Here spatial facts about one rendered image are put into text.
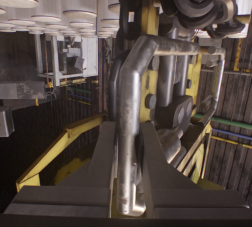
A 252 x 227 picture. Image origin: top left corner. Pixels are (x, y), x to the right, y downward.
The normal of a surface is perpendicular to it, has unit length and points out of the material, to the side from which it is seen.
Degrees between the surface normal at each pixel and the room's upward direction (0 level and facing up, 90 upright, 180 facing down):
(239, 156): 90
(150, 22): 90
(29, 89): 90
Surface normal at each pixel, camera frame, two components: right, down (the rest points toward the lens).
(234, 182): -0.57, 0.21
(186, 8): -0.11, 0.59
